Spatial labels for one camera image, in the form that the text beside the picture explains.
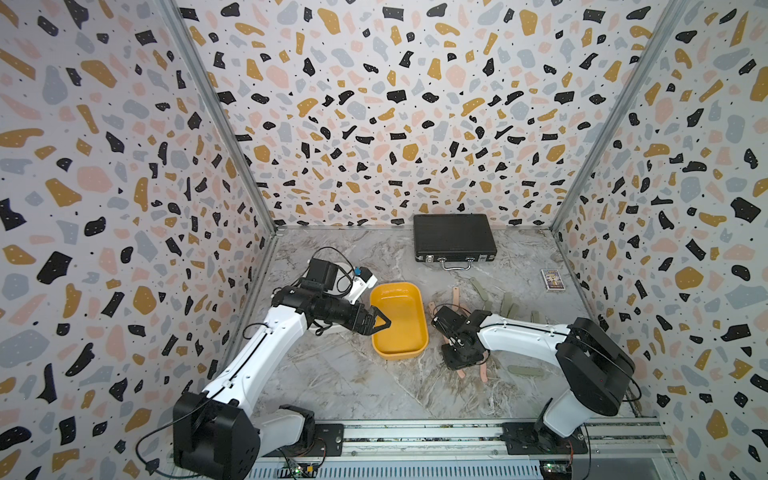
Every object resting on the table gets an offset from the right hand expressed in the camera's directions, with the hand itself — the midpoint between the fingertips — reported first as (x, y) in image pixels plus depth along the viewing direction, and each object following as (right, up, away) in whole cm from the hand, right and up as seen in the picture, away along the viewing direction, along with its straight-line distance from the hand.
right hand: (451, 365), depth 87 cm
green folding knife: (+21, +16, +13) cm, 29 cm away
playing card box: (+39, +24, +18) cm, 49 cm away
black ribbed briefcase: (+6, +38, +26) cm, 47 cm away
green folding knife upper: (+12, +21, +17) cm, 29 cm away
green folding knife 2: (+22, +13, +10) cm, 28 cm away
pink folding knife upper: (+4, +18, +13) cm, 23 cm away
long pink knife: (+9, 0, -2) cm, 9 cm away
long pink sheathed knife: (+2, -1, -2) cm, 4 cm away
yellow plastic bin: (-13, +16, +12) cm, 24 cm away
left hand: (-20, +16, -12) cm, 28 cm away
